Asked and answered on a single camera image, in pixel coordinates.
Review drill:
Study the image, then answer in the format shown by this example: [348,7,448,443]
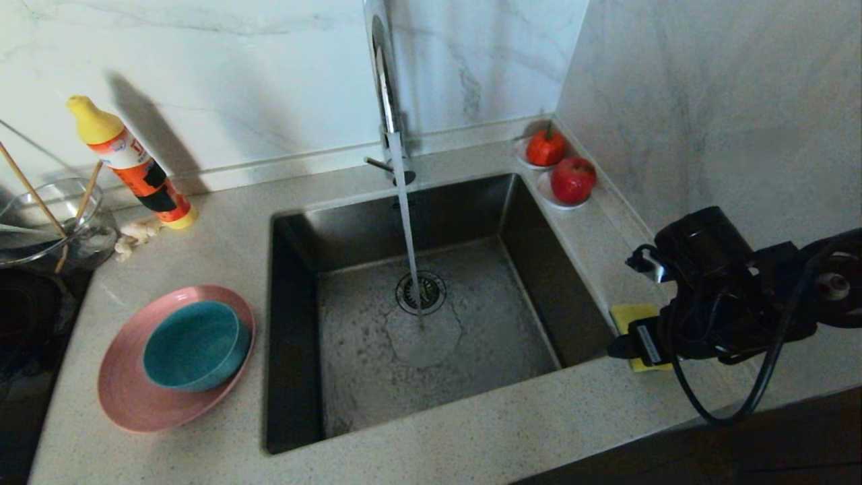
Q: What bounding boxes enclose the yellow sponge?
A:
[609,303,674,373]

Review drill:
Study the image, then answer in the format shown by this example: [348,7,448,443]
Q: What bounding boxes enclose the orange detergent bottle yellow cap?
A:
[66,96,199,231]

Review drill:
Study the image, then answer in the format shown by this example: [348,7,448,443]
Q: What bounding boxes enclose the wooden chopstick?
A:
[54,160,106,274]
[0,141,69,238]

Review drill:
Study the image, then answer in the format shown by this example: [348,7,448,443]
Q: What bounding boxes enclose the stainless steel sink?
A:
[265,173,620,456]

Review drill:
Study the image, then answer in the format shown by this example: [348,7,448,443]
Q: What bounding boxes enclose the metal sink drain strainer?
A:
[395,271,446,316]

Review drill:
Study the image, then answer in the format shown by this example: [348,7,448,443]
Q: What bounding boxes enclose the small white dish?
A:
[513,137,566,170]
[537,172,593,211]

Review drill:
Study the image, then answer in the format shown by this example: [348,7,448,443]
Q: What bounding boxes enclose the red apple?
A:
[550,157,597,205]

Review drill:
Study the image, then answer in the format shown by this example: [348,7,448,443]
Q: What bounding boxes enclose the red tomato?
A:
[525,125,566,167]

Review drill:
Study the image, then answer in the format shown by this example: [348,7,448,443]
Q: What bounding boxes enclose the chrome faucet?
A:
[362,0,416,188]

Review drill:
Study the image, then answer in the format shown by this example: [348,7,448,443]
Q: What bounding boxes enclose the teal blue bowl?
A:
[143,301,251,393]

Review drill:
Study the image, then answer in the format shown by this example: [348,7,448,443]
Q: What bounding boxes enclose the garlic bulb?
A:
[114,219,166,262]

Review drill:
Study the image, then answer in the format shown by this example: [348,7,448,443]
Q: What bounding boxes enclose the pink round plate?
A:
[98,285,257,433]

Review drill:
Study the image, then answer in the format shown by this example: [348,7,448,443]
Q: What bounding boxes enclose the clear glass pot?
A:
[0,179,121,270]

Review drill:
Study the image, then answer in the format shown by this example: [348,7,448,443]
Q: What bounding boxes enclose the black induction cooktop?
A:
[0,269,92,485]

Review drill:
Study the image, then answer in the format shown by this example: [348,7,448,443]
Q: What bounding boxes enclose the silver spoon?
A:
[0,219,83,240]

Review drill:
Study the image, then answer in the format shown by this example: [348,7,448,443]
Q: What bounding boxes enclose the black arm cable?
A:
[670,232,862,427]

